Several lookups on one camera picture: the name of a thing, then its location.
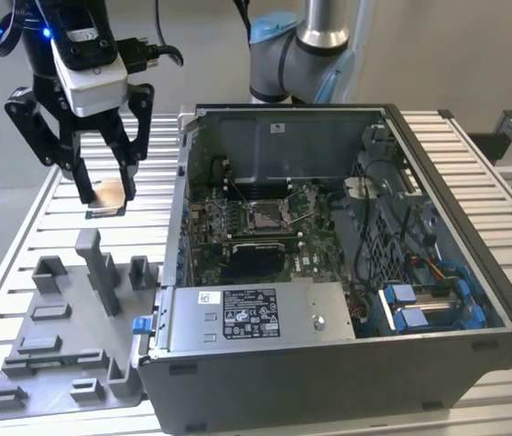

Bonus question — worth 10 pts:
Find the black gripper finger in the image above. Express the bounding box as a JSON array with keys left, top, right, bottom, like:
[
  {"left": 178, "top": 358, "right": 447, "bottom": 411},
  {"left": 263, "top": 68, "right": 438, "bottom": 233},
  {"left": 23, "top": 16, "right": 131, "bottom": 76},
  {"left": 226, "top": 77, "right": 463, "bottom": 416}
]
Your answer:
[
  {"left": 101, "top": 83, "right": 155, "bottom": 202},
  {"left": 4, "top": 85, "right": 98, "bottom": 204}
]

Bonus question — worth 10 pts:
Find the silver square CPU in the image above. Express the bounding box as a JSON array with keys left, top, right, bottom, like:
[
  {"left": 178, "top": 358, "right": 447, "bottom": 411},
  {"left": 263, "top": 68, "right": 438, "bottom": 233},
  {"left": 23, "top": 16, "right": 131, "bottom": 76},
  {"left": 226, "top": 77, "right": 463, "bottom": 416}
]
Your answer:
[{"left": 84, "top": 179, "right": 128, "bottom": 220}]

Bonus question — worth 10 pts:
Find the black RAM slot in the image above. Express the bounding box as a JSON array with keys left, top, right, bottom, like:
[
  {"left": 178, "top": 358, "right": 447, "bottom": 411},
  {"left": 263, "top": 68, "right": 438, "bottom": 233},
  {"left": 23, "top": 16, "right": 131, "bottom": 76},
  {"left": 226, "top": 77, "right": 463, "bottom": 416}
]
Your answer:
[
  {"left": 223, "top": 178, "right": 291, "bottom": 188},
  {"left": 224, "top": 186, "right": 291, "bottom": 200}
]

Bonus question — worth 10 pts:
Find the CPU socket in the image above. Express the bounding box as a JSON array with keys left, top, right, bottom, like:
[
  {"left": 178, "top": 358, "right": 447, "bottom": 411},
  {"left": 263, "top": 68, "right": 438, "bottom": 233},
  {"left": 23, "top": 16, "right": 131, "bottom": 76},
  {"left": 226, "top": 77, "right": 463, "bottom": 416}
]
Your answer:
[{"left": 245, "top": 199, "right": 292, "bottom": 236}]

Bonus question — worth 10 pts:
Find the black expansion slot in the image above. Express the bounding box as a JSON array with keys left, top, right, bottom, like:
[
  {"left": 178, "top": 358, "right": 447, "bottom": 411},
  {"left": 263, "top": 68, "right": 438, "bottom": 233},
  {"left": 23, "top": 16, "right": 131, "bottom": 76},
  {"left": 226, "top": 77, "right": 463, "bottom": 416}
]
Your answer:
[{"left": 226, "top": 230, "right": 301, "bottom": 241}]

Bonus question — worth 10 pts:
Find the metal locking lever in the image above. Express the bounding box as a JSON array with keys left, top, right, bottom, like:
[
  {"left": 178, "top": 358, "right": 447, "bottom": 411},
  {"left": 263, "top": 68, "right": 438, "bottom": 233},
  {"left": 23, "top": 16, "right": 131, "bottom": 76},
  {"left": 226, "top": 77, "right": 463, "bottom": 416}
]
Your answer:
[{"left": 231, "top": 178, "right": 251, "bottom": 204}]

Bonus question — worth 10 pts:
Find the metal socket cover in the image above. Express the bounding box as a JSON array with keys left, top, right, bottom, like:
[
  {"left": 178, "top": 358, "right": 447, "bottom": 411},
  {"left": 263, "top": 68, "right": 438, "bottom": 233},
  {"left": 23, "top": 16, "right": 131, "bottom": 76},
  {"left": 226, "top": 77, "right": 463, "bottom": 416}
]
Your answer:
[{"left": 282, "top": 186, "right": 319, "bottom": 227}]

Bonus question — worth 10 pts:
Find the black graphics card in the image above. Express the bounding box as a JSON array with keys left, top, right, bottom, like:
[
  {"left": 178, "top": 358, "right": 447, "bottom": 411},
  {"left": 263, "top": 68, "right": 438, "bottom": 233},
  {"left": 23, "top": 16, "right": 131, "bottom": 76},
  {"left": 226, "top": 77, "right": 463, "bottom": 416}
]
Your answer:
[{"left": 222, "top": 239, "right": 287, "bottom": 278}]

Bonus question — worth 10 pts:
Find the grey plastic parts rack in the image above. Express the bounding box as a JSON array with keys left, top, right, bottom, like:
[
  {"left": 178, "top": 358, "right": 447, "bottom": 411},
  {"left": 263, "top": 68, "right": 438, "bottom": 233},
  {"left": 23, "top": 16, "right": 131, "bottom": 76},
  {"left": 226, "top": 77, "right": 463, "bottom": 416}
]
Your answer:
[{"left": 0, "top": 228, "right": 162, "bottom": 422}]

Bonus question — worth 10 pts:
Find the green motherboard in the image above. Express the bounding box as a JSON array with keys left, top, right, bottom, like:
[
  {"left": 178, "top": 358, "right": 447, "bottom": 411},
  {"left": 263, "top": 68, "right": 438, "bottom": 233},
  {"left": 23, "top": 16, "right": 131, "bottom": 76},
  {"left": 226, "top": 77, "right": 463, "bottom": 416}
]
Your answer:
[{"left": 186, "top": 179, "right": 352, "bottom": 292}]

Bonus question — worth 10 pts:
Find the green RAM stick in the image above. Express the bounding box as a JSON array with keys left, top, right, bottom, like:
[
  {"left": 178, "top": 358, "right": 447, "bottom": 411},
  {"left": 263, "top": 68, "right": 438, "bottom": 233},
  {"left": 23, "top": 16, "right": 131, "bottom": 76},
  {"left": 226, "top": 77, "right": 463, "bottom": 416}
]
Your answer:
[{"left": 24, "top": 356, "right": 103, "bottom": 367}]

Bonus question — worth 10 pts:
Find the grey plastic disk bay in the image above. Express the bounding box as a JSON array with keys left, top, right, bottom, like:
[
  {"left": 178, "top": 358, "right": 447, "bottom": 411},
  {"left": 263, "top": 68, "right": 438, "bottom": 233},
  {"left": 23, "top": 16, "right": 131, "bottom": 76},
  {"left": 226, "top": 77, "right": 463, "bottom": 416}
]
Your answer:
[{"left": 355, "top": 124, "right": 425, "bottom": 205}]

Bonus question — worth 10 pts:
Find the silver power supply unit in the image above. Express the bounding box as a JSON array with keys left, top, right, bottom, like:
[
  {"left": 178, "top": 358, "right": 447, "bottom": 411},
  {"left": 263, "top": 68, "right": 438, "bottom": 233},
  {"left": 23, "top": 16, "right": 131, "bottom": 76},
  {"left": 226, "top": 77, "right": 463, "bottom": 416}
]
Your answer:
[{"left": 167, "top": 281, "right": 357, "bottom": 354}]

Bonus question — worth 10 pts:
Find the black open PC case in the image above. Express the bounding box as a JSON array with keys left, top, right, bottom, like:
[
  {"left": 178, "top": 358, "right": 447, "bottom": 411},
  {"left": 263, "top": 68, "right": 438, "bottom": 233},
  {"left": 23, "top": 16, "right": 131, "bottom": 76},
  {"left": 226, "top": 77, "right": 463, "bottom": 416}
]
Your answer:
[{"left": 135, "top": 103, "right": 512, "bottom": 435}]

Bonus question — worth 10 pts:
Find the hard disk in blue carrier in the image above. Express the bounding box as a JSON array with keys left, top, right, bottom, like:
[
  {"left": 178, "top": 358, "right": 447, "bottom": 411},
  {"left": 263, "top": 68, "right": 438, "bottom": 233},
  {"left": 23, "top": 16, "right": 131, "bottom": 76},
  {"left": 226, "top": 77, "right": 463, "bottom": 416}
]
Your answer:
[
  {"left": 380, "top": 281, "right": 466, "bottom": 305},
  {"left": 394, "top": 304, "right": 484, "bottom": 335}
]

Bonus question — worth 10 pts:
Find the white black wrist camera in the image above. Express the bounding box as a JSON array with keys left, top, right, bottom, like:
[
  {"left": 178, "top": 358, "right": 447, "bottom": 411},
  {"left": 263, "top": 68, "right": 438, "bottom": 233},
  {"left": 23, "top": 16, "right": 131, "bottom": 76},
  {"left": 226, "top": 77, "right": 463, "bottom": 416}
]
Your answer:
[{"left": 54, "top": 0, "right": 129, "bottom": 118}]

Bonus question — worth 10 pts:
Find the black camera cable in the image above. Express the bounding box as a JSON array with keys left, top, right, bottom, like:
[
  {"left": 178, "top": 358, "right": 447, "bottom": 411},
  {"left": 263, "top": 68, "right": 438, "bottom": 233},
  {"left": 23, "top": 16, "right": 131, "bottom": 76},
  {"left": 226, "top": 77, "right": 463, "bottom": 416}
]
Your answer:
[{"left": 117, "top": 0, "right": 185, "bottom": 74}]

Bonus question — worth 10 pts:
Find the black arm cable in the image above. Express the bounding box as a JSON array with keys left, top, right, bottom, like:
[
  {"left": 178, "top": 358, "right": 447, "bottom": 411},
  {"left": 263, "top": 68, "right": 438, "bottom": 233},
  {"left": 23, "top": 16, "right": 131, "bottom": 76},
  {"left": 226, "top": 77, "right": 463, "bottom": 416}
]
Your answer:
[{"left": 231, "top": 0, "right": 253, "bottom": 45}]

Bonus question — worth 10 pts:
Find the long black wire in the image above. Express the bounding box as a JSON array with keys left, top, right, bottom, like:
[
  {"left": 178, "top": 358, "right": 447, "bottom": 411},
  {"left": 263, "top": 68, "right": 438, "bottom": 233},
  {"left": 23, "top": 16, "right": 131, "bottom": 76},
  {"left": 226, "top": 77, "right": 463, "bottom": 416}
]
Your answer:
[{"left": 356, "top": 158, "right": 375, "bottom": 285}]

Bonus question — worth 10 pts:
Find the orange wire bundle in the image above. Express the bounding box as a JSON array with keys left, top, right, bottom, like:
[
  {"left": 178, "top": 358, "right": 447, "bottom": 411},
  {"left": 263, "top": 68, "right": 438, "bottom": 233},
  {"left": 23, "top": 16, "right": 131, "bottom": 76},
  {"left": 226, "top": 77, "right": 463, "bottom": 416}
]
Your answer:
[{"left": 428, "top": 258, "right": 448, "bottom": 281}]

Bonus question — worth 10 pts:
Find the blue wire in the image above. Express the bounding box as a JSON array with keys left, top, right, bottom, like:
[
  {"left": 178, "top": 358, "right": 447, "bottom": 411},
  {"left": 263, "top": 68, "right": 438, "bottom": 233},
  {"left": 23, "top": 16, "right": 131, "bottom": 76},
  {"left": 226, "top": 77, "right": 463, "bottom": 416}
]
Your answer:
[{"left": 437, "top": 259, "right": 468, "bottom": 285}]

